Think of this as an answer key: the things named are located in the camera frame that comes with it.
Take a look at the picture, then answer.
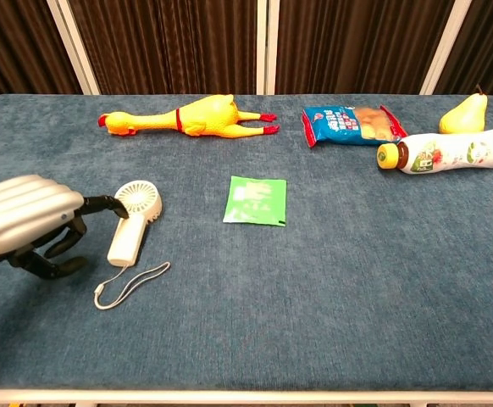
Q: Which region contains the white labelled drink bottle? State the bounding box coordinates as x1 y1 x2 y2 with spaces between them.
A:
376 128 493 176

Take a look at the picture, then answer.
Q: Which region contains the green sachet packet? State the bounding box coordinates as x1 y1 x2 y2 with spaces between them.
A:
222 175 288 227

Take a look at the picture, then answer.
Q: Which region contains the brown pleated partition panel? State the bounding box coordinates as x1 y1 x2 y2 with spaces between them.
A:
275 0 456 96
434 0 493 97
68 0 258 96
0 0 83 109

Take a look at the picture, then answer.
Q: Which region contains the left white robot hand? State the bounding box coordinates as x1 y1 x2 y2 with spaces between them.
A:
0 174 130 280

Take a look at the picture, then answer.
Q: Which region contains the blue snack bag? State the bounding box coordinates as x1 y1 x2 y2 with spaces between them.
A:
301 103 409 149

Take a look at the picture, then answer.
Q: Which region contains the white partition post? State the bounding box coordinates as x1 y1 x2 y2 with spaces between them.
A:
419 0 474 96
255 0 279 96
46 0 101 96

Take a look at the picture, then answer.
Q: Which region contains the yellow rubber chicken toy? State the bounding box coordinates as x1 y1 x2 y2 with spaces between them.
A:
97 93 281 139

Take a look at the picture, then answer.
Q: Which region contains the blue table cloth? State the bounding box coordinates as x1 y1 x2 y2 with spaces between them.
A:
0 93 493 392

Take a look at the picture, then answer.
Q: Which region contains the white handheld fan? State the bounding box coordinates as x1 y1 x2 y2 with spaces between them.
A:
93 179 172 311

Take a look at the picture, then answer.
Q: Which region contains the yellow pear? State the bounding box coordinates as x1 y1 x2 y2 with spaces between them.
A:
438 83 490 135

